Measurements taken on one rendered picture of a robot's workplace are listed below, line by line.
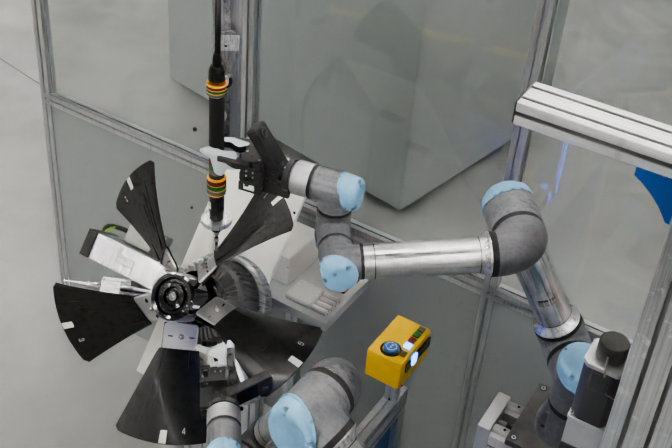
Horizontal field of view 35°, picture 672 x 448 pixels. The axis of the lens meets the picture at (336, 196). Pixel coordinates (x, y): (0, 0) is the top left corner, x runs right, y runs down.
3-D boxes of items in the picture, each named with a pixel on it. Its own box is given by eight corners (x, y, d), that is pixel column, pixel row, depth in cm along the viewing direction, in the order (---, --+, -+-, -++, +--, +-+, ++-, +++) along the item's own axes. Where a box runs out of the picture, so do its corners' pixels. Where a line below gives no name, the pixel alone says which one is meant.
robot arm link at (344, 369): (354, 327, 216) (249, 412, 251) (323, 358, 208) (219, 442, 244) (393, 370, 215) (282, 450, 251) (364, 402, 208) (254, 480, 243)
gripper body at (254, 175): (234, 189, 233) (285, 204, 230) (234, 156, 228) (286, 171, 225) (250, 171, 239) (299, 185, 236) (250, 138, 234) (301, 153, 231)
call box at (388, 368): (394, 342, 289) (398, 313, 283) (427, 358, 285) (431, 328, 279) (363, 377, 277) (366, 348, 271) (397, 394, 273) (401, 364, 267)
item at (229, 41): (213, 57, 297) (213, 29, 292) (239, 58, 298) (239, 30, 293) (212, 75, 289) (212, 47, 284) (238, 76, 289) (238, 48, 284)
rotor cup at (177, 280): (162, 314, 274) (135, 311, 262) (184, 262, 274) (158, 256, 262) (207, 338, 268) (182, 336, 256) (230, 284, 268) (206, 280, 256)
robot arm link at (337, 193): (352, 222, 225) (355, 189, 220) (304, 208, 228) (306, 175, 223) (365, 202, 231) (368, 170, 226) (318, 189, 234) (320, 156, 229)
